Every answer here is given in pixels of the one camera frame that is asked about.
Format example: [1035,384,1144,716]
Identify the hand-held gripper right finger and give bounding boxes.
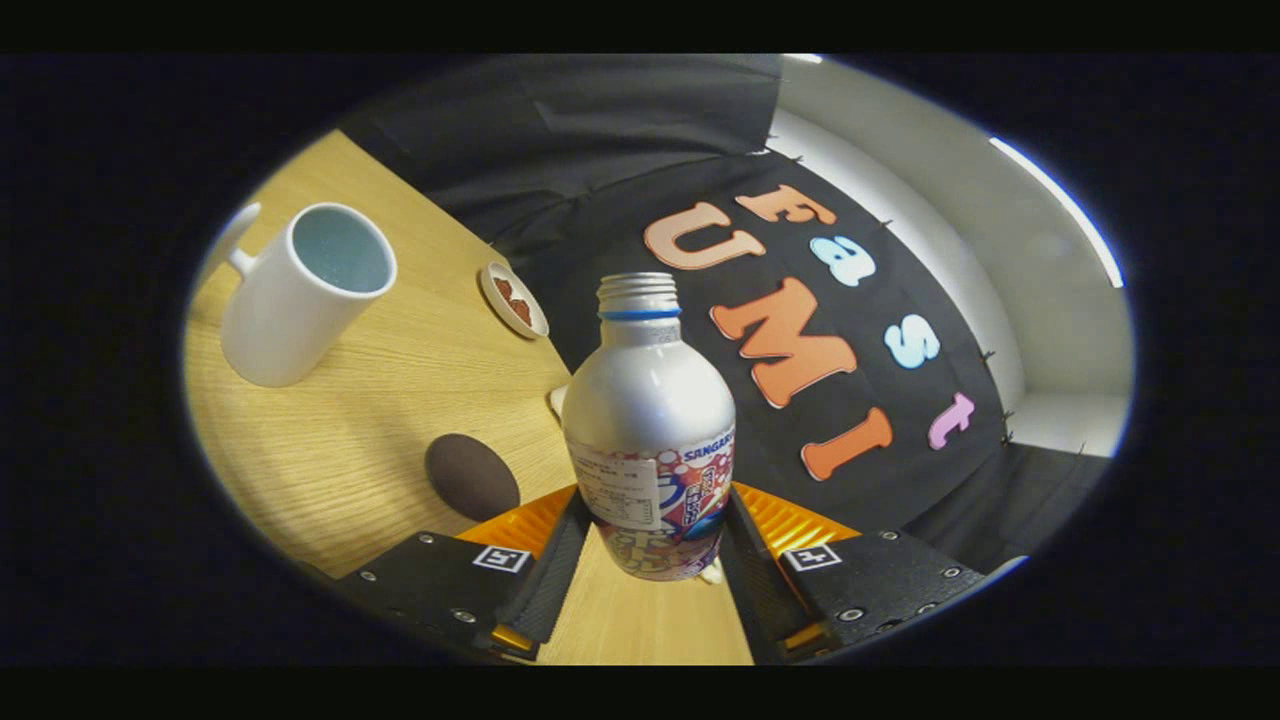
[720,483,991,663]

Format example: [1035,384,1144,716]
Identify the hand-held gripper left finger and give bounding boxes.
[335,485,594,661]

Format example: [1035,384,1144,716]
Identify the dark round coaster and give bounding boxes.
[425,433,521,523]

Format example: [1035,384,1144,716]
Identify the silver juice bottle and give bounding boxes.
[560,272,738,583]

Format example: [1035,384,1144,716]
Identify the white cup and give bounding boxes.
[205,202,399,389]

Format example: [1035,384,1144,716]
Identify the wooden table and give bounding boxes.
[183,130,756,666]

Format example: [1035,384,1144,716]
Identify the white plate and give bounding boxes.
[479,261,550,341]

